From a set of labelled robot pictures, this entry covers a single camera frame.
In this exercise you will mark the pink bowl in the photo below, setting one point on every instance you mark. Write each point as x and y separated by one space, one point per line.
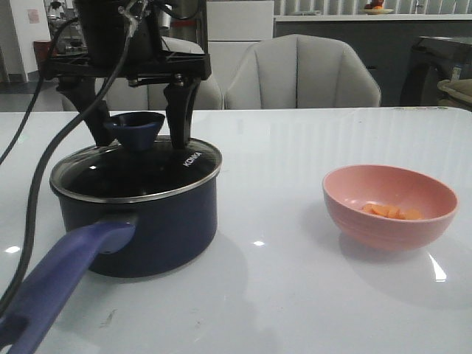
347 189

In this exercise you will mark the white refrigerator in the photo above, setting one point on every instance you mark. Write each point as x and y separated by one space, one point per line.
232 27

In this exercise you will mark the grey kitchen counter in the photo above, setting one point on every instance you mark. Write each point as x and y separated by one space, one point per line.
383 42

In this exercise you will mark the right grey upholstered chair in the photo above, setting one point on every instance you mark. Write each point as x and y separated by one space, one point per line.
301 71

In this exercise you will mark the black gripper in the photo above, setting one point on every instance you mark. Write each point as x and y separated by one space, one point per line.
128 33

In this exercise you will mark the red bin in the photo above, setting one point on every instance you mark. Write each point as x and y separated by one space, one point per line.
41 49

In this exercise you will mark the beige cushion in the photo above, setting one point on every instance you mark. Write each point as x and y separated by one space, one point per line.
455 93

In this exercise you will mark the orange ham slices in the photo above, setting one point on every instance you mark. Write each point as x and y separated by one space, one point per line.
392 212

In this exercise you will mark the glass pot lid blue knob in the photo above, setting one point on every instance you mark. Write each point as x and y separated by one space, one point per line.
139 165

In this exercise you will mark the dark appliance cabinet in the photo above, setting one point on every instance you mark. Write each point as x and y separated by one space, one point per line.
431 60

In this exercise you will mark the fruit plate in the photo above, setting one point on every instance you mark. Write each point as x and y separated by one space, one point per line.
376 7

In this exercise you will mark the dark blue saucepan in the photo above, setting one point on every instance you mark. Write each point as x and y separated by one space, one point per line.
116 240

